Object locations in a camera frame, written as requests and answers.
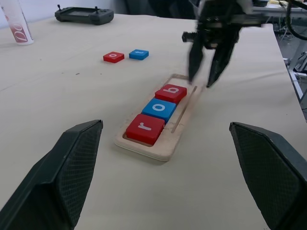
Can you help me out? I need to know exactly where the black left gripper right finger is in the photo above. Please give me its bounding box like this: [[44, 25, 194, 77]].
[[229, 121, 307, 230]]

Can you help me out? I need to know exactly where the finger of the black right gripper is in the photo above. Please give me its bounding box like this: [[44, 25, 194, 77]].
[[188, 35, 207, 85], [206, 39, 238, 88]]

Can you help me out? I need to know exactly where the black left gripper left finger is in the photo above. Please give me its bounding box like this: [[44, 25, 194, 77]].
[[0, 119, 104, 230]]

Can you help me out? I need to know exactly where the red block letter b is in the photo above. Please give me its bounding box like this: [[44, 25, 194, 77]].
[[154, 83, 188, 104]]

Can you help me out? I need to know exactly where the blue block letter t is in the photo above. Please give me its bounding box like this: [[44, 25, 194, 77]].
[[128, 49, 150, 60]]

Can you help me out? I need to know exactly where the blue block letter o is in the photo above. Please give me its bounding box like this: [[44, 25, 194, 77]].
[[141, 98, 177, 122]]

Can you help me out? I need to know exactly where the red block letter o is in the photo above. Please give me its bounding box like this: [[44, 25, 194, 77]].
[[103, 51, 125, 64]]

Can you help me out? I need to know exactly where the red block letter r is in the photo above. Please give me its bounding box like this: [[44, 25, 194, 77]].
[[125, 114, 166, 146]]

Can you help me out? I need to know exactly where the wooden letter tray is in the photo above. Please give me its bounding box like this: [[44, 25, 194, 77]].
[[114, 73, 205, 162]]

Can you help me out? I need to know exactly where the black handheld remote controller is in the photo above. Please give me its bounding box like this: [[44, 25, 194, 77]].
[[54, 4, 115, 26]]

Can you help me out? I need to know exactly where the white canister with red print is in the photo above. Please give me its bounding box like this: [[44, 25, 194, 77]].
[[0, 0, 35, 46]]

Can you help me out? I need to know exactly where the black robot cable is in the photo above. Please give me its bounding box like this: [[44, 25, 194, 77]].
[[283, 0, 307, 41]]

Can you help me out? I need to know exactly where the grey metal table frame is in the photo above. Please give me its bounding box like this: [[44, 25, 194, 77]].
[[251, 4, 307, 104]]

